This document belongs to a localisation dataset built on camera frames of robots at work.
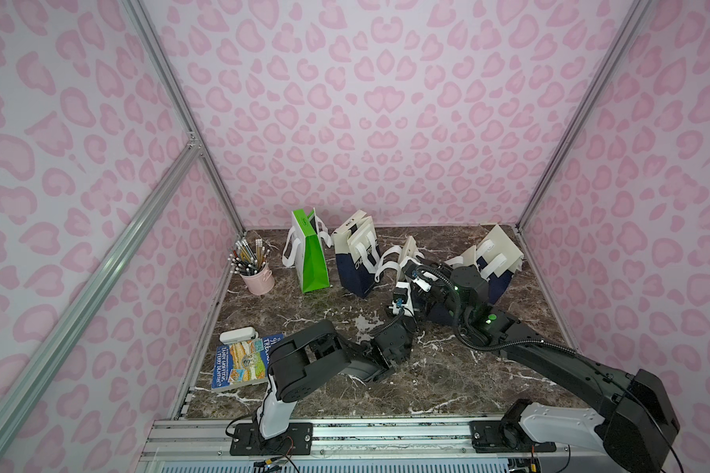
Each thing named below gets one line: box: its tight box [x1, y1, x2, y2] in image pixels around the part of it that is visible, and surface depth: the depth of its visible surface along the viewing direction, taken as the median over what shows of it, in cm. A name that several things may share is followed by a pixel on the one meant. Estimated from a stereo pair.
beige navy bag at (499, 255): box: [475, 222, 524, 305], surface depth 84 cm
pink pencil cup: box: [227, 237, 276, 296], surface depth 97 cm
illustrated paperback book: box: [211, 333, 285, 393], surface depth 85 cm
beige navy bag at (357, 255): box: [330, 209, 382, 299], surface depth 87 cm
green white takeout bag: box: [282, 207, 333, 294], surface depth 91 cm
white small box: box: [218, 327, 260, 345], surface depth 90 cm
